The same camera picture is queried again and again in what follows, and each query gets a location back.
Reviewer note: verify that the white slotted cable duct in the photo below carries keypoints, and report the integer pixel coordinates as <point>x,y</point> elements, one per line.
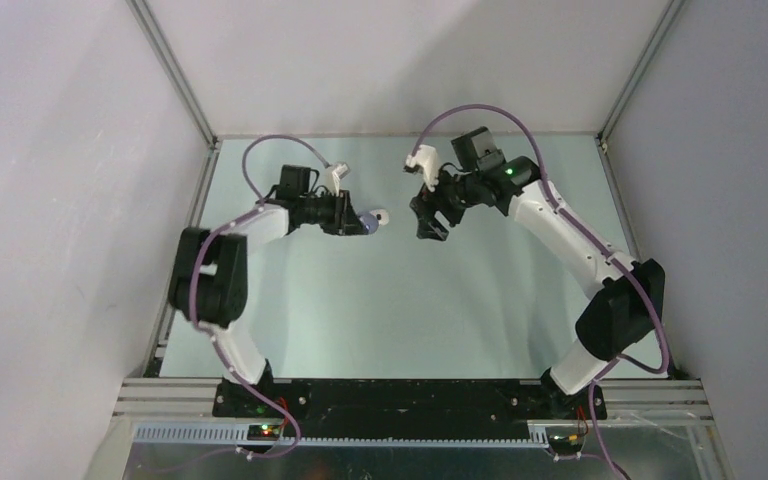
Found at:
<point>235,435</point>

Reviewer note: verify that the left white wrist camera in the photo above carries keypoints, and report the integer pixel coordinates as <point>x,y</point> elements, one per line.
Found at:
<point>333,176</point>

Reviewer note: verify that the left circuit board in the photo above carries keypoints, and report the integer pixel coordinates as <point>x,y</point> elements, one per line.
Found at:
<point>264,432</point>

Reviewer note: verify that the purple charging case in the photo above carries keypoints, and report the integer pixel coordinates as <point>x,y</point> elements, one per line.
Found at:
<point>369,221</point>

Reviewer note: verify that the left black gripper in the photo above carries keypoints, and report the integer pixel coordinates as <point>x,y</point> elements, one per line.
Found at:
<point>343,220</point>

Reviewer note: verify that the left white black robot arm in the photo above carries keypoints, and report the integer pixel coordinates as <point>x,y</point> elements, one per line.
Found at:
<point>209,283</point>

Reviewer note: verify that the white earbud charging case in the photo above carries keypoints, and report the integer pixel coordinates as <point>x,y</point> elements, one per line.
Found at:
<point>381,216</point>

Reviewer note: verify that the right circuit board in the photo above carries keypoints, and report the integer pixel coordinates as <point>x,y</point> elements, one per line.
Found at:
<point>570,440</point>

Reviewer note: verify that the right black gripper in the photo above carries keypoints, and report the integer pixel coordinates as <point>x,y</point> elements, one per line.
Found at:
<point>425,205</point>

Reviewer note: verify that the circuit board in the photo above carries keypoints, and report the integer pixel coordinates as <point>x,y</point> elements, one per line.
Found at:
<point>570,440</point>
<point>264,432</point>

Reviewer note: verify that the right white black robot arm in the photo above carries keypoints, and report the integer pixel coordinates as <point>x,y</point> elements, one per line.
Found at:
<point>623,292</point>

